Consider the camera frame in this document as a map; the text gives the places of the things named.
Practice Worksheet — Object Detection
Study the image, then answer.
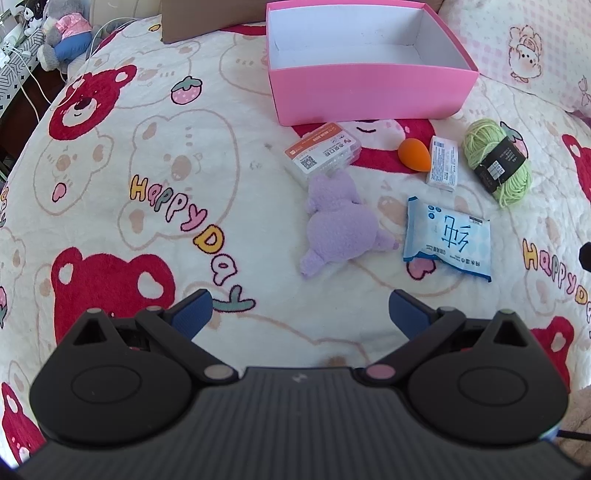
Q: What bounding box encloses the orange makeup sponge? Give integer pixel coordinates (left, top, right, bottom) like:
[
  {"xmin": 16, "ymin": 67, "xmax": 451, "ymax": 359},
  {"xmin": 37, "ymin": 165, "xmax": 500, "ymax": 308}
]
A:
[{"xmin": 398, "ymin": 138, "xmax": 432, "ymax": 173}]

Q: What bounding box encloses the clear plastic swab box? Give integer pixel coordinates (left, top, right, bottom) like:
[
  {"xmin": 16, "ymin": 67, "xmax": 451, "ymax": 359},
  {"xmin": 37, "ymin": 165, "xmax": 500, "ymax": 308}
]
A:
[{"xmin": 283, "ymin": 122, "xmax": 362, "ymax": 187}]

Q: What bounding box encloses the patterned bedside table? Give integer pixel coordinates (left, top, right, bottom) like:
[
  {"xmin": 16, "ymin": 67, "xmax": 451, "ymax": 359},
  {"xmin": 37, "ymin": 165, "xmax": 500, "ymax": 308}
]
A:
[{"xmin": 1, "ymin": 30, "xmax": 43, "ymax": 115}]

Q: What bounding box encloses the white charging cable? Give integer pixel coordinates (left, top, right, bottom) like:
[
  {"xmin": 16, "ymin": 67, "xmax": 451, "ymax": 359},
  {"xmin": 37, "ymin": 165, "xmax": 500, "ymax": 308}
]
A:
[{"xmin": 0, "ymin": 41, "xmax": 54, "ymax": 126}]

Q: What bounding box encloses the black white plush doll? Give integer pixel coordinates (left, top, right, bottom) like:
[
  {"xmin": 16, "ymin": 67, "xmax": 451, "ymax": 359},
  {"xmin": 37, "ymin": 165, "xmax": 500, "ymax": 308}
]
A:
[{"xmin": 21, "ymin": 0, "xmax": 47, "ymax": 37}]

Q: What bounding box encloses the purple plush toy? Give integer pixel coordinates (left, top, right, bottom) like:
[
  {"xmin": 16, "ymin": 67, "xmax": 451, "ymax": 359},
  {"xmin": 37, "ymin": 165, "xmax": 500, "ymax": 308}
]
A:
[{"xmin": 300, "ymin": 170, "xmax": 399, "ymax": 278}]

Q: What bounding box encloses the green yarn ball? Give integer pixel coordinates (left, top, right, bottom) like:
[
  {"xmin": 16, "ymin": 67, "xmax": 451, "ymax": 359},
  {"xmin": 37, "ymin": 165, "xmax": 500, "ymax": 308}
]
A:
[{"xmin": 462, "ymin": 118, "xmax": 532, "ymax": 208}]

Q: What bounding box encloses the small white packet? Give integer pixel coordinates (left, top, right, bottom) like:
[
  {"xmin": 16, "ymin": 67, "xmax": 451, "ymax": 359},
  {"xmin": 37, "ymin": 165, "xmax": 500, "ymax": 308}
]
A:
[{"xmin": 427, "ymin": 136, "xmax": 459, "ymax": 192}]

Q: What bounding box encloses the pink checked pillow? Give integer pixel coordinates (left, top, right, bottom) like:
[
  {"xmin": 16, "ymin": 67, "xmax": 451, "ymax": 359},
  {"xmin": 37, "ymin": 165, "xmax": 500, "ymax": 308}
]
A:
[{"xmin": 439, "ymin": 0, "xmax": 590, "ymax": 118}]

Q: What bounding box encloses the pink cardboard box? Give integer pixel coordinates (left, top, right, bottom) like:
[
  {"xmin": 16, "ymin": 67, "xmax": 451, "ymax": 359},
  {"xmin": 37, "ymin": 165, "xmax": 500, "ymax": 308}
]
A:
[{"xmin": 266, "ymin": 1, "xmax": 479, "ymax": 126}]

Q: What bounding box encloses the grey plush toy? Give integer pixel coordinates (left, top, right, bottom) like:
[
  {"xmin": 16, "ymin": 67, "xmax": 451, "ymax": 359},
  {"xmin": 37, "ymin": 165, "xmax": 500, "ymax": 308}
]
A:
[{"xmin": 37, "ymin": 0, "xmax": 92, "ymax": 72}]

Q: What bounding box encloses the brown embroidered pillow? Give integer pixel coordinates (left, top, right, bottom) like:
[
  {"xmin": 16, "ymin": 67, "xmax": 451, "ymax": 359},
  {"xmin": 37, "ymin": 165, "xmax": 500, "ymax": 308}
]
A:
[{"xmin": 161, "ymin": 1, "xmax": 451, "ymax": 50}]

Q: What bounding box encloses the blue wet wipes pack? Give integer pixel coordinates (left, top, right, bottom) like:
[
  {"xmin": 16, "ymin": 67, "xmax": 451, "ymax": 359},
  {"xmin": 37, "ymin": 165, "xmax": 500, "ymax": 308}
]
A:
[{"xmin": 403, "ymin": 196, "xmax": 492, "ymax": 282}]

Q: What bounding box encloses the bear print bed blanket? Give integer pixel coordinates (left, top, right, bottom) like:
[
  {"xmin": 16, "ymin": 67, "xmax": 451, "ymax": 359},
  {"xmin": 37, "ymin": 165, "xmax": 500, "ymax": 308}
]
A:
[{"xmin": 1, "ymin": 17, "xmax": 590, "ymax": 466}]

